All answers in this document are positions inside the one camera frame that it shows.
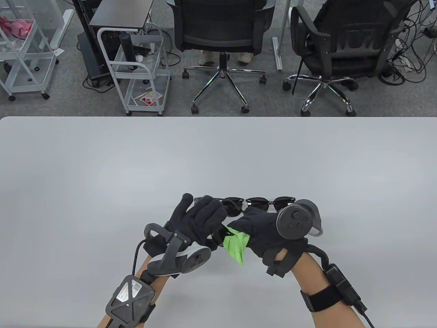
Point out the person's right forearm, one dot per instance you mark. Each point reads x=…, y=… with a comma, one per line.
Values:
x=310, y=273

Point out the black handheld device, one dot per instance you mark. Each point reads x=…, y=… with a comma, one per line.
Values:
x=141, y=50

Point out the green cleaning cloth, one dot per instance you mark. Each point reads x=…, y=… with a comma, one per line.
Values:
x=235, y=244

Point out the black wrist sensor box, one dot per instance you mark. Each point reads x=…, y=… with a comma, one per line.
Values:
x=128, y=297
x=341, y=283

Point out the black computer tower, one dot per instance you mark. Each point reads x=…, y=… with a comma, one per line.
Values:
x=90, y=58

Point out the thin metal frame sunglasses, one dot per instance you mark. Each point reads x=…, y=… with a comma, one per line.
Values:
x=234, y=206

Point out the grey left hand controller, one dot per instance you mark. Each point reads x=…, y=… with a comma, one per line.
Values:
x=191, y=261

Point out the black ribbed-back office chair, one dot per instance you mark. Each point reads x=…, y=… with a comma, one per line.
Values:
x=341, y=20

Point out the white power strip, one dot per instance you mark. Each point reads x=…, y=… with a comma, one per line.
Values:
x=406, y=65

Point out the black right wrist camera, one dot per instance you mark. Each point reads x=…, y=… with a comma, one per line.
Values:
x=276, y=270

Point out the grey hand controller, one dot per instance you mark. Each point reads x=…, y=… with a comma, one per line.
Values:
x=191, y=261
x=295, y=222

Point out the person's right hand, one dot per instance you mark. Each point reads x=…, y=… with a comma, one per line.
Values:
x=263, y=229

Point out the person's left hand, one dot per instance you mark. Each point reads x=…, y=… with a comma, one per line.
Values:
x=198, y=218

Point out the black cylindrical bottle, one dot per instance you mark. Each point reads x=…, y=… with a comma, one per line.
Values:
x=128, y=51

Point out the white desk leg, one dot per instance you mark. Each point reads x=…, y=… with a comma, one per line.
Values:
x=277, y=54

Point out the black mesh-back office chair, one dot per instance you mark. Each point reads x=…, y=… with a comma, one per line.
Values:
x=218, y=20

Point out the dark brown small table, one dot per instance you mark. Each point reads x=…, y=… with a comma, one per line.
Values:
x=119, y=13

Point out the white desk foot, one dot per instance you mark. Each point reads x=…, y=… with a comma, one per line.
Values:
x=61, y=30

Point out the black left wrist sensor box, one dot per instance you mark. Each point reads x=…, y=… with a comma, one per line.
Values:
x=128, y=297

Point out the black browline sunglasses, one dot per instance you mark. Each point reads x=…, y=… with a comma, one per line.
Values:
x=259, y=202

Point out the grey right hand controller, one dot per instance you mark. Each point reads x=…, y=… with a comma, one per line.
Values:
x=295, y=222

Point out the black thick frame sunglasses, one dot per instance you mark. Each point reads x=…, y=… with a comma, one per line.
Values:
x=218, y=235

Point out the pink cloth bundle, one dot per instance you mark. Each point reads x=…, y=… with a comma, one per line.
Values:
x=17, y=27

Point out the black right wrist sensor box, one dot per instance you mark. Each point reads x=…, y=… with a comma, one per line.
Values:
x=341, y=283

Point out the red and white card packet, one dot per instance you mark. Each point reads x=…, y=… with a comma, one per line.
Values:
x=150, y=99

